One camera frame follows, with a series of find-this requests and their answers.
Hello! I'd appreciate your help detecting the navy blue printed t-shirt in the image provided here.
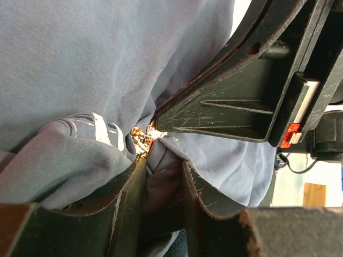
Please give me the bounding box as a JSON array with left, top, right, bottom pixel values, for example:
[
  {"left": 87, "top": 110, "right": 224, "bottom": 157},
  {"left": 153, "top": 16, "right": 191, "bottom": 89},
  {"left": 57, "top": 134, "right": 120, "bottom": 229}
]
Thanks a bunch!
[{"left": 1, "top": 1, "right": 275, "bottom": 256}]

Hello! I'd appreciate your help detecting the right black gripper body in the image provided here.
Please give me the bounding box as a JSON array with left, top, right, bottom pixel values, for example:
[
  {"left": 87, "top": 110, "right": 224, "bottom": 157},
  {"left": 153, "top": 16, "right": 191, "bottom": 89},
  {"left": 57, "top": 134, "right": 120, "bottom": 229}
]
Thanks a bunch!
[{"left": 269, "top": 1, "right": 342, "bottom": 161}]

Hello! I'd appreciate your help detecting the small gold brooch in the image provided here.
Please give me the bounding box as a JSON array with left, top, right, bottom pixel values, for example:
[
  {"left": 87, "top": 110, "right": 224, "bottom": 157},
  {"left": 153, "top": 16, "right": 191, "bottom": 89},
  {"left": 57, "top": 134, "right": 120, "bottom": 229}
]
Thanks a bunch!
[{"left": 131, "top": 120, "right": 168, "bottom": 161}]

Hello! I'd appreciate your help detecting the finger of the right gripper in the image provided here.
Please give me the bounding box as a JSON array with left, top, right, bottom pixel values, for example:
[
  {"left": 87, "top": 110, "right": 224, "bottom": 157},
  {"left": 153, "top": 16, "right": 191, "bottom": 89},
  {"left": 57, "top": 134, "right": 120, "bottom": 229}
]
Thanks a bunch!
[
  {"left": 162, "top": 1, "right": 322, "bottom": 110},
  {"left": 155, "top": 48, "right": 290, "bottom": 142}
]

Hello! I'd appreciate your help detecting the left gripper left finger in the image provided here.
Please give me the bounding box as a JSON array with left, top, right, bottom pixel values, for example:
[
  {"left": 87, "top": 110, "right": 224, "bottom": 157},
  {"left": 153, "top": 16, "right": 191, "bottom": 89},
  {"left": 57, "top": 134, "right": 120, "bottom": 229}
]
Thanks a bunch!
[{"left": 1, "top": 159, "right": 146, "bottom": 256}]

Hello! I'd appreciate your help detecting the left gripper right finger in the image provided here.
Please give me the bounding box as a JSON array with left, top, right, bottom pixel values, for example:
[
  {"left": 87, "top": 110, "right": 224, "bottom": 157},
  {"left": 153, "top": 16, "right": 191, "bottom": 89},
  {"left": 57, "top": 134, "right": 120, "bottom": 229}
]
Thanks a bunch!
[{"left": 183, "top": 161, "right": 342, "bottom": 256}]

